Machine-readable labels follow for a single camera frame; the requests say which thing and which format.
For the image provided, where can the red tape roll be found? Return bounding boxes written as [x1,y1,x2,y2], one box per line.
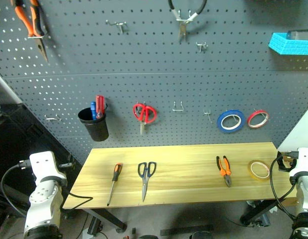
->
[247,109,270,129]

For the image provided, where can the black floor box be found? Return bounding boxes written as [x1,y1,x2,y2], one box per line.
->
[87,216,104,236]

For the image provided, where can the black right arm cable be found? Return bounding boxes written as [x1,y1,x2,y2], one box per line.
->
[269,151,300,222]

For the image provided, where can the blue plastic storage bin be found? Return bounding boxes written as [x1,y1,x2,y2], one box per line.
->
[268,29,308,56]

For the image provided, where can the red-handled scissors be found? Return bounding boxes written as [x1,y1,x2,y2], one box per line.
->
[133,102,158,135]

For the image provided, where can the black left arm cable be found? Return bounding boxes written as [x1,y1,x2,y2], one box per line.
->
[0,160,33,218]

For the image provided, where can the grey metal pegboard wall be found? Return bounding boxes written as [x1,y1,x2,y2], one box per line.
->
[0,0,308,165]

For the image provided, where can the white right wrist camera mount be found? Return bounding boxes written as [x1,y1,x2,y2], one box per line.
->
[296,147,308,175]

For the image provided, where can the orange and black combination pliers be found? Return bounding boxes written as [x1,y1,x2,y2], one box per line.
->
[215,155,232,188]

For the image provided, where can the blue tape roll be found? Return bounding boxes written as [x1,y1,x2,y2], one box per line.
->
[216,109,246,133]

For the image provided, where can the orange long-nose pliers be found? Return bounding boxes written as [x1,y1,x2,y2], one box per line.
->
[10,0,49,63]

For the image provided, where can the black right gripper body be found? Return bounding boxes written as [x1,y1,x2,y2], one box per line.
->
[289,150,300,172]

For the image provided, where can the orange and black screwdriver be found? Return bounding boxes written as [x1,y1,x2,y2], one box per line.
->
[106,162,124,207]

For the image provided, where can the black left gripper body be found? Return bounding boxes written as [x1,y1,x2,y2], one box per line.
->
[58,159,75,170]

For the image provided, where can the blue-handled screwdriver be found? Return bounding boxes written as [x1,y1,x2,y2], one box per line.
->
[90,101,98,121]

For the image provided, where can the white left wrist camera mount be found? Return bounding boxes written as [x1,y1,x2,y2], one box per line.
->
[29,150,68,181]

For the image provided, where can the yellow tape roll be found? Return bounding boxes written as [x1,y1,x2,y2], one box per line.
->
[248,159,271,182]

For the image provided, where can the red-handled screwdriver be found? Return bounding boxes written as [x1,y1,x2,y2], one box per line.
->
[95,95,106,119]

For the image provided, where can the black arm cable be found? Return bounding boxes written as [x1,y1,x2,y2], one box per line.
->
[269,151,300,222]
[0,160,33,218]

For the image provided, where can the black-handled pliers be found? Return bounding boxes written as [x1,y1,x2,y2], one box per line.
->
[168,0,208,43]

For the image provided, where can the black thin cable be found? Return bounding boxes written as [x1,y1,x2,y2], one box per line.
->
[60,185,94,209]

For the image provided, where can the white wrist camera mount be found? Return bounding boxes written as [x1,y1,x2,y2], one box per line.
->
[296,147,308,175]
[29,150,68,181]

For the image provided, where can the blue and black scissors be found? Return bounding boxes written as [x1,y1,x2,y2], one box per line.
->
[137,161,157,203]

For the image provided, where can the black plastic cup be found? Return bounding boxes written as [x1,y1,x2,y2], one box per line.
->
[77,107,110,142]

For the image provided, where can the black metal table leg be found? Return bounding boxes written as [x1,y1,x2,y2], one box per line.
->
[82,208,128,234]
[239,199,280,227]

